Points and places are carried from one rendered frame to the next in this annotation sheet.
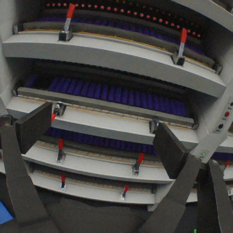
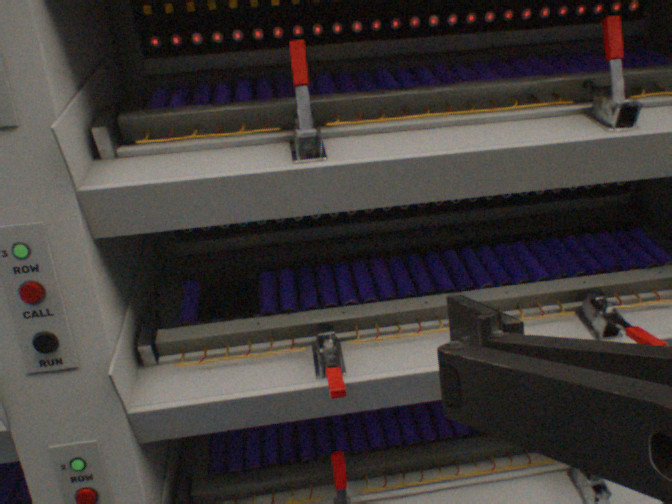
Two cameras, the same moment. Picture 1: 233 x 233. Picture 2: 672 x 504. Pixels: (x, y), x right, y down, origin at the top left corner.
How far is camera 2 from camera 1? 0.17 m
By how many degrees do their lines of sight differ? 13
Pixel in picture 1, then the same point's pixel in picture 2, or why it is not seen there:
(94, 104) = (416, 311)
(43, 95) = (260, 330)
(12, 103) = (150, 390)
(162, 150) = not seen: outside the picture
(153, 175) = not seen: hidden behind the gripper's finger
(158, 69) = (572, 160)
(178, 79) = (631, 165)
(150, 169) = not seen: hidden behind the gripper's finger
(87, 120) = (418, 359)
